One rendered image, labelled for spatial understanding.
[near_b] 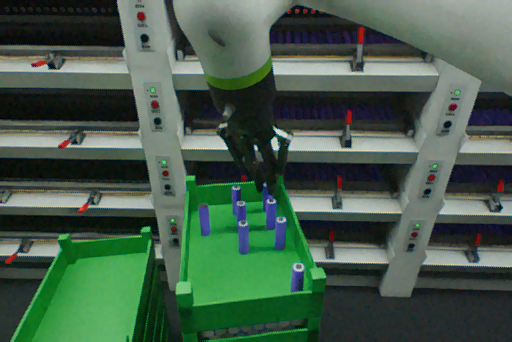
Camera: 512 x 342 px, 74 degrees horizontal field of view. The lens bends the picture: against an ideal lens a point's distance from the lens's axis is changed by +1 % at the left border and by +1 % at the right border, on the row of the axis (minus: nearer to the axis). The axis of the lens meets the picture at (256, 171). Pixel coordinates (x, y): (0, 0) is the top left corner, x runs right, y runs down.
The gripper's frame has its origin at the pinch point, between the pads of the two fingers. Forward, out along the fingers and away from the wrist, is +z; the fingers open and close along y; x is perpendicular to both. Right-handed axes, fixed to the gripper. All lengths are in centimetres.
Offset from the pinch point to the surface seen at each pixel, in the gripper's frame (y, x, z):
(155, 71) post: -31.2, 16.6, -9.2
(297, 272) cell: 12.0, -17.9, -5.7
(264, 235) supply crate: 2.4, -9.2, 5.2
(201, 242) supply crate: -7.7, -14.9, 2.5
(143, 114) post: -35.4, 10.8, -0.5
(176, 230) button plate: -31.5, -3.5, 32.5
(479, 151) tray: 43, 34, 20
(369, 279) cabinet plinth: 25, 10, 64
